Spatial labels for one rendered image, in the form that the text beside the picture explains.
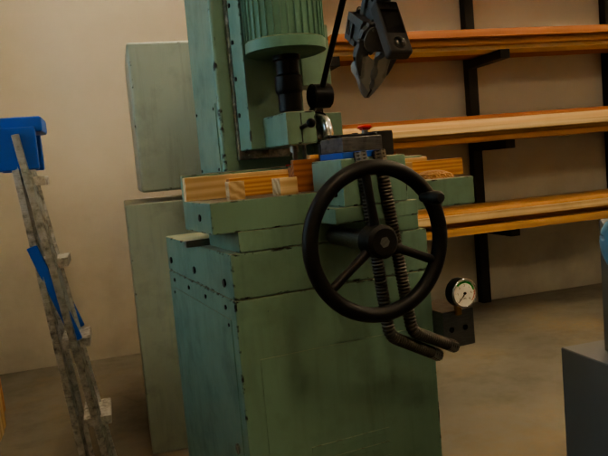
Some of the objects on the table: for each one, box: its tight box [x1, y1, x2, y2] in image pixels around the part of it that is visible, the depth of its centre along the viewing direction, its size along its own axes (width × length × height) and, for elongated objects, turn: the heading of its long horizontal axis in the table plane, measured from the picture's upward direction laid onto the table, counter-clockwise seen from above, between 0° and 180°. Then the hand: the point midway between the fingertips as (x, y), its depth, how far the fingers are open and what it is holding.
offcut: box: [271, 176, 299, 195], centre depth 134 cm, size 4×4×3 cm
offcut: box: [225, 181, 245, 200], centre depth 131 cm, size 3×3×4 cm
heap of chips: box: [419, 170, 455, 179], centre depth 153 cm, size 7×10×2 cm
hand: (368, 92), depth 133 cm, fingers closed
